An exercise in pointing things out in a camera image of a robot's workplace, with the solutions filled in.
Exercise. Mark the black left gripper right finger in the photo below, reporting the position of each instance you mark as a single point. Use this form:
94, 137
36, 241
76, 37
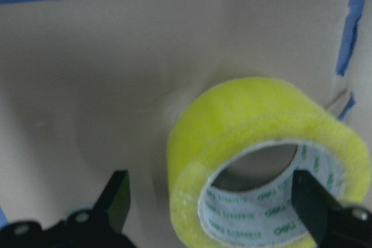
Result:
321, 214

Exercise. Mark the yellow clear tape roll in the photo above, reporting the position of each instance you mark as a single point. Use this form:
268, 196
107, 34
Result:
234, 119

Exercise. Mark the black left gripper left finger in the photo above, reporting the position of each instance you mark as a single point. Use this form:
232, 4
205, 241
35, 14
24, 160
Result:
114, 201

